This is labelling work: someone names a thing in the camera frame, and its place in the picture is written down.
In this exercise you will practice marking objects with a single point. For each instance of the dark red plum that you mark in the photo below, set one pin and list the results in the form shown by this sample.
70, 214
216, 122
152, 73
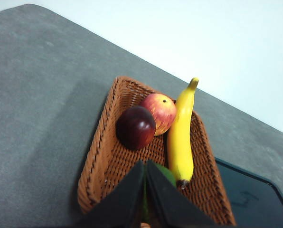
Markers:
135, 128

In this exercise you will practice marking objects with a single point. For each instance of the yellow banana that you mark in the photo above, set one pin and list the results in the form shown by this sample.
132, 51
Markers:
180, 142

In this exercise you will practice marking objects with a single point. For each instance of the green avocado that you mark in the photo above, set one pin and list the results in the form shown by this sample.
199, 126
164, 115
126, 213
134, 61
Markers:
167, 174

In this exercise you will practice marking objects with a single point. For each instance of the red and yellow apple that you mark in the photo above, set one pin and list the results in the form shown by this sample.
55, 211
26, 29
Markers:
161, 111

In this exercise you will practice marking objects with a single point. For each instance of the brown wicker basket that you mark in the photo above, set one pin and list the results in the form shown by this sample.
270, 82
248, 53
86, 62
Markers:
122, 166

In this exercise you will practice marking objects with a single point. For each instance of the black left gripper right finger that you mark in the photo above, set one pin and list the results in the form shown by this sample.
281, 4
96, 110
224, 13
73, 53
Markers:
170, 206

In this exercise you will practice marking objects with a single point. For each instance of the black tray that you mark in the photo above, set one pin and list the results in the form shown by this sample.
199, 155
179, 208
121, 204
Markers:
255, 199

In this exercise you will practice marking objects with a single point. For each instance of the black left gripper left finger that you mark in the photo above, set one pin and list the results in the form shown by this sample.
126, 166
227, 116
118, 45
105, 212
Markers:
122, 202

